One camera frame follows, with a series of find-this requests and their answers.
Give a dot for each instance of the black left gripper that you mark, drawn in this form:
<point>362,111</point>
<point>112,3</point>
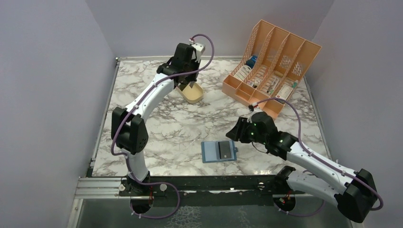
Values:
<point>195,62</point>

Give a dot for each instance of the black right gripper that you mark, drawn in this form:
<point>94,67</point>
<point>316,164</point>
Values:
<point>237,132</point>

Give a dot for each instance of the blue card holder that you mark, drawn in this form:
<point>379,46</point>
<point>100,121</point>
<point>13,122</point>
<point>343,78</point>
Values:
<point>210,152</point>

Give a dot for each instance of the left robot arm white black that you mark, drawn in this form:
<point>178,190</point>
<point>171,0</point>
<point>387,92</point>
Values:
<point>128,126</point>

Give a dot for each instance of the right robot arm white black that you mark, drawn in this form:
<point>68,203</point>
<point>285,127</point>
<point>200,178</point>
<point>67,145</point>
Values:
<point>352,192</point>

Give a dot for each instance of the beige oval tray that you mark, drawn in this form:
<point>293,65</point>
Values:
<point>191,94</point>

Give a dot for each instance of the small items in organizer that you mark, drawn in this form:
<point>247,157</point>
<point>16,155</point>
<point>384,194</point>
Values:
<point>254,83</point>

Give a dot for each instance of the white box in organizer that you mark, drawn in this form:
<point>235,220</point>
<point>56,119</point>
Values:
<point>243,72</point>

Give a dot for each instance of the red white medicine box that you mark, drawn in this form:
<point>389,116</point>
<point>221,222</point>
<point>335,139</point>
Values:
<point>284,92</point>

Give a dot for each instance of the blue bottle in organizer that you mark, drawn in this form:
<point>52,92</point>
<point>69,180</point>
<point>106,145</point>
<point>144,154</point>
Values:
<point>252,61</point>

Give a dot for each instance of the orange file organizer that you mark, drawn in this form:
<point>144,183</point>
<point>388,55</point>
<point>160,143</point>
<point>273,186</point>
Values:
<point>283,58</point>

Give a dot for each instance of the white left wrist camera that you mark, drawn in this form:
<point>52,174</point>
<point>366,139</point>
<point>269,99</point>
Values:
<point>199,49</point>

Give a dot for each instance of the black mounting rail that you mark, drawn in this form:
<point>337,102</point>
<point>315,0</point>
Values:
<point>205,191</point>

